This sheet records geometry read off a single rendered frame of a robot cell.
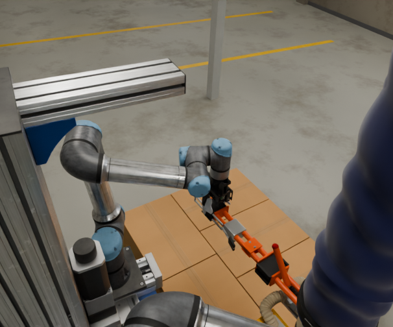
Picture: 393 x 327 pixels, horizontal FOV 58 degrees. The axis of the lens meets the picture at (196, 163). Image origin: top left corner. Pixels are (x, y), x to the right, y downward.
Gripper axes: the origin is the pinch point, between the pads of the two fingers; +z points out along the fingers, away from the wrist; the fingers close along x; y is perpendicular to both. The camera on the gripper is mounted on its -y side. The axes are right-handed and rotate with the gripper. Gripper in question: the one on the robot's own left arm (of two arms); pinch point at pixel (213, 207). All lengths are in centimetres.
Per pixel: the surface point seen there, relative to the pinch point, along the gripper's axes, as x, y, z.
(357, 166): -8, 54, -65
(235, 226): 1.0, 14.1, -1.3
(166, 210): 13, -66, 70
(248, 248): -1.9, 25.1, -1.2
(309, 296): -8, 56, -20
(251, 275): 30, 4, 70
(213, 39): 187, -256, 44
